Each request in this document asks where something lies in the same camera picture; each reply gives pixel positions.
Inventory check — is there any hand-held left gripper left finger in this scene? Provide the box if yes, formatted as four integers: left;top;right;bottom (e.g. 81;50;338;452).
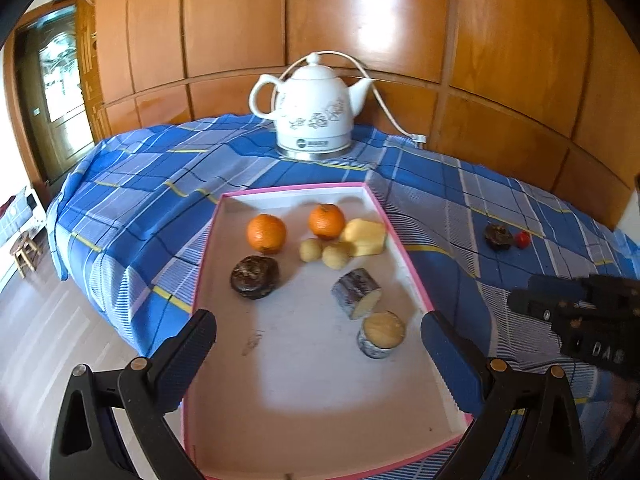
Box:
49;309;218;480

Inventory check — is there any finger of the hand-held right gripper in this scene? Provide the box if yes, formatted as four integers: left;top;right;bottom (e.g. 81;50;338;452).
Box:
529;274;591;293
507;289;568;322

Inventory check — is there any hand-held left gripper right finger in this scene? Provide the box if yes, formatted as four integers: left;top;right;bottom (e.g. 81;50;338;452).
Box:
420;310;588;480

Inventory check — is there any dark brown wrinkled fruit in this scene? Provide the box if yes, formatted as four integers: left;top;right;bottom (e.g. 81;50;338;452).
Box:
230;255;280;301
484;223;516;252

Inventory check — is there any yellow banana bunch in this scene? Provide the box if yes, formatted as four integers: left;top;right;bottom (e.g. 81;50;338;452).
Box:
341;217;388;258

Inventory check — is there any pink-rimmed cardboard box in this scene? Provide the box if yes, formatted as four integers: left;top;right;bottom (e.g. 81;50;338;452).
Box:
181;182;475;480

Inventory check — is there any small yellow round fruit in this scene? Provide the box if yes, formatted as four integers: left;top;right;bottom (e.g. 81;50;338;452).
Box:
321;242;351;271
299;238;323;264

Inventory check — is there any cut log slice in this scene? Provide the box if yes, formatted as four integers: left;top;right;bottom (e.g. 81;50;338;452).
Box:
331;267;382;321

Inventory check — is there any orange tangerine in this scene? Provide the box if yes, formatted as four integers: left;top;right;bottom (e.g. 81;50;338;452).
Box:
246;213;288;255
308;203;346;240

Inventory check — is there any blue checked tablecloth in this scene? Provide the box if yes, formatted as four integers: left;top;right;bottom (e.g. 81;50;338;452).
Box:
46;114;640;480

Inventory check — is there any small wooden stool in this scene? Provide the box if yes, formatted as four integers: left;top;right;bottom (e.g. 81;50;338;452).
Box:
10;234;42;277

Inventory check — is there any white furniture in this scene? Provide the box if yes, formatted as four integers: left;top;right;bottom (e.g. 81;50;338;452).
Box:
0;185;48;246

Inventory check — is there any white ceramic electric kettle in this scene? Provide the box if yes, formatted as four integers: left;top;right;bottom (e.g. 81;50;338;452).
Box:
248;52;376;161

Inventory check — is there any wooden glass door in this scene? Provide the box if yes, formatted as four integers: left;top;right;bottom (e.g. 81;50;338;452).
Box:
15;2;96;186

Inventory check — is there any white power cable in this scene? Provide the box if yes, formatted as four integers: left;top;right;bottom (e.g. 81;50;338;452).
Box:
280;50;416;141

